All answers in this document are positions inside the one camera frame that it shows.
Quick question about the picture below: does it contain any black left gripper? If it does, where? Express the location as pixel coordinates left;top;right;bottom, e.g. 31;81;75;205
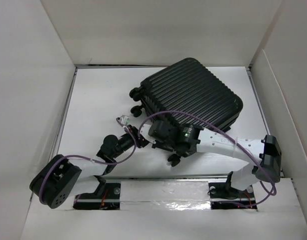
111;124;152;159

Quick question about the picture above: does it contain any black hard-shell suitcase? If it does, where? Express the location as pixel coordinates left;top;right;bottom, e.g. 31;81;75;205
129;57;244;168

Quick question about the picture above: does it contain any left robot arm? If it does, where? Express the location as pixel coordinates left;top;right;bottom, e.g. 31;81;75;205
29;125;150;209

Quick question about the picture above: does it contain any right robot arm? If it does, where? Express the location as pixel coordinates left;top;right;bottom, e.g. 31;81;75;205
140;120;282;197

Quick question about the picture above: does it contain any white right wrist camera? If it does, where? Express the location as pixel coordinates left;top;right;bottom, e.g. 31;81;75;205
139;124;156;144

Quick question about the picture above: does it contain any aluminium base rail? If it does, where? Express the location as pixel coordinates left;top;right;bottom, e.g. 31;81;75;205
44;174;259;211

